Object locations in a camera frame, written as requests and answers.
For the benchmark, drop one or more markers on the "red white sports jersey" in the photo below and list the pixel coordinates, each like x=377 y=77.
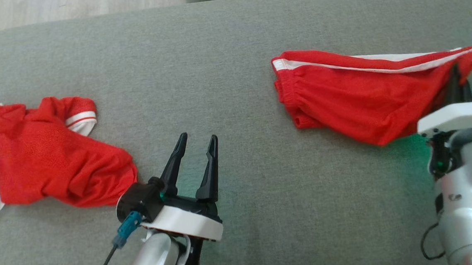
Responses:
x=51 y=162

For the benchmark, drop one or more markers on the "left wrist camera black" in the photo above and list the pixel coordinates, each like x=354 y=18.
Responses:
x=139 y=199

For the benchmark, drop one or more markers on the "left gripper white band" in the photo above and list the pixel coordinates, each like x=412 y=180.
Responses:
x=184 y=221

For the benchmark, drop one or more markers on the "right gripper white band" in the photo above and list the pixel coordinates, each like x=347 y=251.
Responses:
x=459 y=117

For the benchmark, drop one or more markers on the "grey sofa seat cushion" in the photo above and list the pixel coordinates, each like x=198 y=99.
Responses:
x=226 y=108

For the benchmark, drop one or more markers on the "red white sports shorts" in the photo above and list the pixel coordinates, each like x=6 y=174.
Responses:
x=362 y=94

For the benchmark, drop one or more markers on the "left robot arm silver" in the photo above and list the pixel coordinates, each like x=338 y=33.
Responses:
x=153 y=263

